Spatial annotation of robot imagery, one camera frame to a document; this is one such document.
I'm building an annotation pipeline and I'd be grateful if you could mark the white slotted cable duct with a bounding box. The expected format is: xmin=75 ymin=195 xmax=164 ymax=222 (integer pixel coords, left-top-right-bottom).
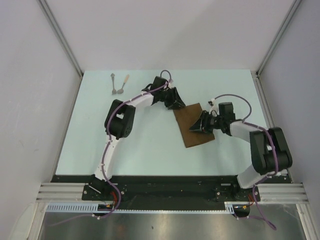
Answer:
xmin=46 ymin=201 xmax=237 ymax=214

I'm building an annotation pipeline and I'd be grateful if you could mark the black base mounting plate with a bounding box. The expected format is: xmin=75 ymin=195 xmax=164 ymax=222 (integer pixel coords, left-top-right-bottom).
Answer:
xmin=51 ymin=174 xmax=293 ymax=218

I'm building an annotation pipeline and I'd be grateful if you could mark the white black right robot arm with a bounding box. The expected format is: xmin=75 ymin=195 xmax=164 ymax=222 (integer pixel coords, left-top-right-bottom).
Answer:
xmin=188 ymin=101 xmax=293 ymax=202

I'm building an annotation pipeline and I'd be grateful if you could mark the aluminium front rail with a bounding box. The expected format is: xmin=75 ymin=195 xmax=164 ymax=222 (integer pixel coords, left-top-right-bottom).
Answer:
xmin=36 ymin=183 xmax=309 ymax=204

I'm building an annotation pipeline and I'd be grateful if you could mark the metal fork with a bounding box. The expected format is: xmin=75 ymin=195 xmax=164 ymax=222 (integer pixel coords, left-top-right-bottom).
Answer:
xmin=110 ymin=73 xmax=117 ymax=95

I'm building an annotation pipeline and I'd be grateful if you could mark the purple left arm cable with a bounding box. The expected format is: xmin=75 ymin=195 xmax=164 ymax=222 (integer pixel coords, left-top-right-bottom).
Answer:
xmin=49 ymin=69 xmax=174 ymax=227

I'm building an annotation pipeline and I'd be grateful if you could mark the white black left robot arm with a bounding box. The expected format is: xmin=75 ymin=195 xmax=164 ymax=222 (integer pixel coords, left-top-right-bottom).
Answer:
xmin=88 ymin=75 xmax=186 ymax=200

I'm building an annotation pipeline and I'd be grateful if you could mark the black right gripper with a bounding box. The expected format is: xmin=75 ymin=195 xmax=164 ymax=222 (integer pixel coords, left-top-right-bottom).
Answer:
xmin=189 ymin=110 xmax=224 ymax=135

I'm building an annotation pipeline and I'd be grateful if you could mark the aluminium corner post right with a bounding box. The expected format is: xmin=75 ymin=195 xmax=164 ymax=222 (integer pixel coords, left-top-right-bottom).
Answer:
xmin=254 ymin=0 xmax=304 ymax=77

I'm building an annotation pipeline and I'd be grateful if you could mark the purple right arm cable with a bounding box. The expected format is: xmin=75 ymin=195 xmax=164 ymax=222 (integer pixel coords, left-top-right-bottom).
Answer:
xmin=208 ymin=93 xmax=281 ymax=230

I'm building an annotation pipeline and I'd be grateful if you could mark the spoon with wooden handle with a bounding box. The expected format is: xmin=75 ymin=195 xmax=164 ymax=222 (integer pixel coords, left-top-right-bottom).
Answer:
xmin=117 ymin=74 xmax=130 ymax=94

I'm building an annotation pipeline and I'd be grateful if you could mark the aluminium corner post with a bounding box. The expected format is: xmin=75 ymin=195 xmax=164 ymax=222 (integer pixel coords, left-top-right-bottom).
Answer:
xmin=254 ymin=0 xmax=304 ymax=77
xmin=36 ymin=0 xmax=84 ymax=77

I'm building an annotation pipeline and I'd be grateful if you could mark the brown cloth napkin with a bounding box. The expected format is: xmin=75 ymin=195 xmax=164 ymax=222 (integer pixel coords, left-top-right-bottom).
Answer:
xmin=173 ymin=103 xmax=215 ymax=148

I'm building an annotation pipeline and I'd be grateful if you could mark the aluminium corner post left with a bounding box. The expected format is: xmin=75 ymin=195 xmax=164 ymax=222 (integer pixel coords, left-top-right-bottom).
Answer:
xmin=36 ymin=0 xmax=84 ymax=77

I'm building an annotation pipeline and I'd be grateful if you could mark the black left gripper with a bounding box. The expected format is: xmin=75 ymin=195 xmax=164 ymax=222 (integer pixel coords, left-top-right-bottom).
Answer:
xmin=159 ymin=87 xmax=186 ymax=110

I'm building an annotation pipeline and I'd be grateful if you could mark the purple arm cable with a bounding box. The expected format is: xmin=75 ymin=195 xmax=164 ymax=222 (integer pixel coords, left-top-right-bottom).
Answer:
xmin=49 ymin=69 xmax=174 ymax=227
xmin=208 ymin=93 xmax=281 ymax=230

